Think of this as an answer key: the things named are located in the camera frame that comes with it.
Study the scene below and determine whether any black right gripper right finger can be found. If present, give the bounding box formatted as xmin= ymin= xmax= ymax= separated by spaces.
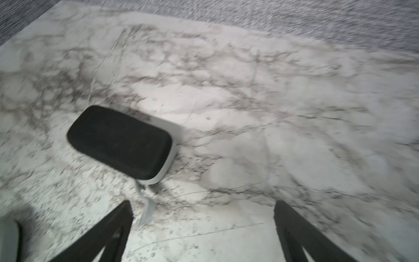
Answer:
xmin=274 ymin=200 xmax=356 ymax=262

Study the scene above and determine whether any grey umbrella case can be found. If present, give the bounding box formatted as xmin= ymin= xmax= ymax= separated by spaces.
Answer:
xmin=67 ymin=105 xmax=177 ymax=224

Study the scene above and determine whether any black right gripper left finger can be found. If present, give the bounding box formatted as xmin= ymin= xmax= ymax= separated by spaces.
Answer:
xmin=52 ymin=200 xmax=134 ymax=262

